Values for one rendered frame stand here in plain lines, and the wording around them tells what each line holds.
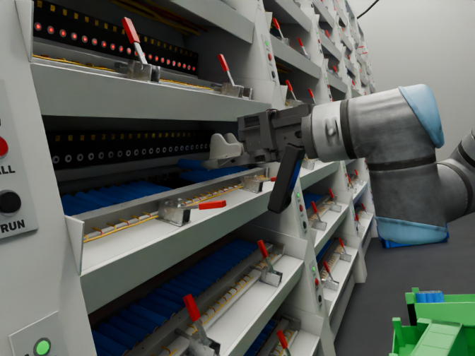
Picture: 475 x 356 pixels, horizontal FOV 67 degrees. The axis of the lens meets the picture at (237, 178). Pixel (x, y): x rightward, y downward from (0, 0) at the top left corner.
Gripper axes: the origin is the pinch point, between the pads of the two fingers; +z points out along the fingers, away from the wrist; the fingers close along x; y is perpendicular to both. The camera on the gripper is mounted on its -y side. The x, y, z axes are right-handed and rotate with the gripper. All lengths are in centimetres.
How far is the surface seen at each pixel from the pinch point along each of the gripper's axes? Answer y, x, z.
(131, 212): -3.8, 22.7, -1.1
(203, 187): -3.2, 5.5, -1.2
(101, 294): -9.9, 32.7, -4.9
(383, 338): -59, -51, -18
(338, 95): 26, -165, 3
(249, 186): -5.2, -8.1, -3.3
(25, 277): -5.5, 40.1, -5.9
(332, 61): 46, -165, 3
